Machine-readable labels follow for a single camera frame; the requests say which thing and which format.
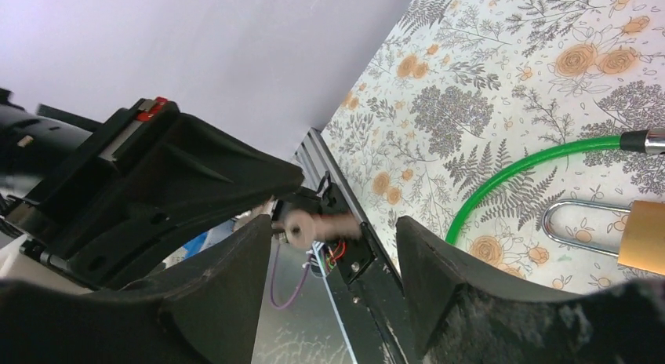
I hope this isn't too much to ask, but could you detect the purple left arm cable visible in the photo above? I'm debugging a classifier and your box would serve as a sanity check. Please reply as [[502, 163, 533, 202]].
[[269, 242, 313, 311]]

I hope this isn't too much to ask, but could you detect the person in blue shirt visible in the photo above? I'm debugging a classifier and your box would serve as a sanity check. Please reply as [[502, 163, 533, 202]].
[[182, 216, 253, 260]]

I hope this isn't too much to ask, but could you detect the brass padlock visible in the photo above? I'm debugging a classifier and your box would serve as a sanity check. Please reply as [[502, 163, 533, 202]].
[[541, 199, 664, 275]]

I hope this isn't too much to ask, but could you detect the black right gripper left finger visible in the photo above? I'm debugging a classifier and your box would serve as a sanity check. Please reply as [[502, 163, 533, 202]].
[[1, 214, 272, 363]]

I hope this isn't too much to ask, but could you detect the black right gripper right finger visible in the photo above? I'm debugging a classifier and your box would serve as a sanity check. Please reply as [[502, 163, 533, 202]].
[[396, 216, 664, 363]]

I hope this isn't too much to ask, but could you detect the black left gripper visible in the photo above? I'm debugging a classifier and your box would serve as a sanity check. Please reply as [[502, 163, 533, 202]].
[[1, 97, 303, 289]]

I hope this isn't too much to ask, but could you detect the green cable lock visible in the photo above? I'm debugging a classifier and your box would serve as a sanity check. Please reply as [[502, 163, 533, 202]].
[[445, 128, 664, 246]]

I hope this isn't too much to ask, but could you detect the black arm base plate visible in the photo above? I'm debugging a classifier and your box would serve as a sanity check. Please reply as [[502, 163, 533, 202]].
[[278, 129, 419, 363]]

